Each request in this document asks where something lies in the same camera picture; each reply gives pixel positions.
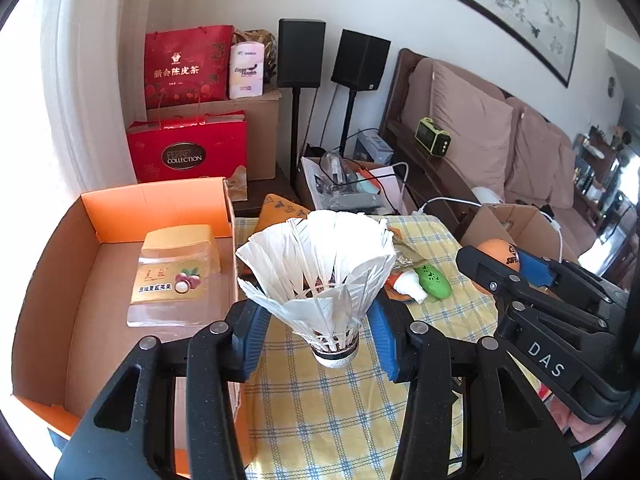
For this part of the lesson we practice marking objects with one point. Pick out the white feather shuttlecock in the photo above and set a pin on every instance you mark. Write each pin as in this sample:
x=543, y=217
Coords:
x=325, y=260

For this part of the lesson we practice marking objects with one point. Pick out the black speaker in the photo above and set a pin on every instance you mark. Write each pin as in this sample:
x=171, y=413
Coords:
x=301, y=52
x=360, y=62

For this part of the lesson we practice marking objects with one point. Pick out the orange printed towel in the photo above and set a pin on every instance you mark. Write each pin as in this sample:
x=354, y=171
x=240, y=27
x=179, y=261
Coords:
x=275, y=210

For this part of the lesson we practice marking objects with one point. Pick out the orange table tennis ball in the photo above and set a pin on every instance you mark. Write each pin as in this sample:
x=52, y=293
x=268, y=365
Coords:
x=492, y=255

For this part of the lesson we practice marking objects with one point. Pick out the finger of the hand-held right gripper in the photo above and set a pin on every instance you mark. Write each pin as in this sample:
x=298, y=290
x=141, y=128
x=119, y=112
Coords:
x=480, y=265
x=535, y=269

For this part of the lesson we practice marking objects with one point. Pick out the cluttered shelf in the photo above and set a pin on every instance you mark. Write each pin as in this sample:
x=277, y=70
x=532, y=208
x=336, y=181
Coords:
x=600, y=160

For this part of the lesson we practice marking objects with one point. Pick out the brown sofa cushion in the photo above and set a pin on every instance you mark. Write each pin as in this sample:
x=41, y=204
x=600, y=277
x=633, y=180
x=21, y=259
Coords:
x=567, y=175
x=470, y=125
x=537, y=160

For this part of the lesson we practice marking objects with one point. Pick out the gold patterned bag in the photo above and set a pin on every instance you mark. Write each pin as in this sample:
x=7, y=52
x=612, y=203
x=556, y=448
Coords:
x=261, y=42

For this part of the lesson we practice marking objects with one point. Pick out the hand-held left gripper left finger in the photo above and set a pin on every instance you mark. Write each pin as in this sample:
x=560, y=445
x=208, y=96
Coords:
x=255, y=332

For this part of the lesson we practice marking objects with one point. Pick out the framed ink painting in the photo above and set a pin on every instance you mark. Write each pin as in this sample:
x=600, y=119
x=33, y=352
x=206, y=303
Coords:
x=505, y=0

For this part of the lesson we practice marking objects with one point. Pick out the red chocolate gift bag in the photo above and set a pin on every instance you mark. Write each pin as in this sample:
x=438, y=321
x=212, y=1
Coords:
x=187, y=152

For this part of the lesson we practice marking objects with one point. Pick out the orange cardboard box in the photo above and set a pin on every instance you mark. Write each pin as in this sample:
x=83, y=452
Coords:
x=65, y=280

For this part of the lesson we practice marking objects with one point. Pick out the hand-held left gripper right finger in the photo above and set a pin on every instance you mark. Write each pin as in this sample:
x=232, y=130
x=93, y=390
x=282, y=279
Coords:
x=382, y=340

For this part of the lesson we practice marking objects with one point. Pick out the yellow checked cloth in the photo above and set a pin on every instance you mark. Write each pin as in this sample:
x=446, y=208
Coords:
x=310, y=410

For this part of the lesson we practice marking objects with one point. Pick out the green portable device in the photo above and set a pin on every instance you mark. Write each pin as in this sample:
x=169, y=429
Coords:
x=432, y=137

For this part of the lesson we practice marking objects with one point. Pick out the red tea gift bag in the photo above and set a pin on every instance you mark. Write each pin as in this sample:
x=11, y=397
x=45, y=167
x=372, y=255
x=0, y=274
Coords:
x=187, y=67

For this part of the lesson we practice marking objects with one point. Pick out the white curtain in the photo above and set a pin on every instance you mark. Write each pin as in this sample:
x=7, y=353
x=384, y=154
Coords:
x=85, y=85

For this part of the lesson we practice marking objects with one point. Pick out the green toy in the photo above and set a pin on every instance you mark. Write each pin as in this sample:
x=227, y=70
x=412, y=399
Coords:
x=435, y=280

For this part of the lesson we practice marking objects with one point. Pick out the white round device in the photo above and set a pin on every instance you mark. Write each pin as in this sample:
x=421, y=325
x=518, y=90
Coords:
x=487, y=195

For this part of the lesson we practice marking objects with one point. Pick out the black speaker stand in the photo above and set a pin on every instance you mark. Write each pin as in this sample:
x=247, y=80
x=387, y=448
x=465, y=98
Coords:
x=347, y=120
x=296, y=120

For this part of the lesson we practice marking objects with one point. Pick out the dark wall ornament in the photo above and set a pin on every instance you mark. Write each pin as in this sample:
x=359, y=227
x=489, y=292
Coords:
x=611, y=85

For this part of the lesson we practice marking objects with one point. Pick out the pink toilet paper pack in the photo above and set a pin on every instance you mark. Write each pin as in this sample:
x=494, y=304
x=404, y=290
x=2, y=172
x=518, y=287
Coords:
x=246, y=70

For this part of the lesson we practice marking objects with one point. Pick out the dark wooden side table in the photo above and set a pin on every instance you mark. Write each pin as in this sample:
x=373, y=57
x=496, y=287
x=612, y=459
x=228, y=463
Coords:
x=265, y=195

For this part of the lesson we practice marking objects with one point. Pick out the yellow fruit snack packet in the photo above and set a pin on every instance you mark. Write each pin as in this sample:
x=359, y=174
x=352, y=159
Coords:
x=170, y=270

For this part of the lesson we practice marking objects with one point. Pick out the orange tube with white cap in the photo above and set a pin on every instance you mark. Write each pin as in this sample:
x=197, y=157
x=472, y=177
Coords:
x=410, y=287

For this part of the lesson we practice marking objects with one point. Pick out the dark wooden sofa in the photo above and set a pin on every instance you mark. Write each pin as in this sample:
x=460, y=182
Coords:
x=397, y=110

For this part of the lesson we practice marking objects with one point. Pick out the pink cloth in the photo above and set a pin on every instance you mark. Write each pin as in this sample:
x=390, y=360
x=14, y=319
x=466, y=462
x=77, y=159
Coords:
x=600, y=425

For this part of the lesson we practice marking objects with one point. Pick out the clear plastic bag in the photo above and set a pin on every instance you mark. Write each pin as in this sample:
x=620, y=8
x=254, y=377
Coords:
x=332, y=162

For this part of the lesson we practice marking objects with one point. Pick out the teal grey device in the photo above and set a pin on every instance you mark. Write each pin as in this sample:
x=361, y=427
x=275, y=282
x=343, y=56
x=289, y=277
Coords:
x=367, y=187

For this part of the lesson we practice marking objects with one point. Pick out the small blue white box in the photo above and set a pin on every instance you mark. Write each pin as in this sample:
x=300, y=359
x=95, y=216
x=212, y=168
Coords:
x=372, y=147

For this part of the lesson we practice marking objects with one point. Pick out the large brown storage carton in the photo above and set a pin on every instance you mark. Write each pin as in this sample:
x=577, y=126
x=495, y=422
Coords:
x=262, y=135

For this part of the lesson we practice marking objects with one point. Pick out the white open box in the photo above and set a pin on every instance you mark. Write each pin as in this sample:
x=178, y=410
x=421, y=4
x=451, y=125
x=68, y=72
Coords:
x=390, y=185

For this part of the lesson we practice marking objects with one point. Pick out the clear snack wrapper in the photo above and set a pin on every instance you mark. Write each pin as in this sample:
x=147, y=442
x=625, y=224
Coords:
x=407, y=255

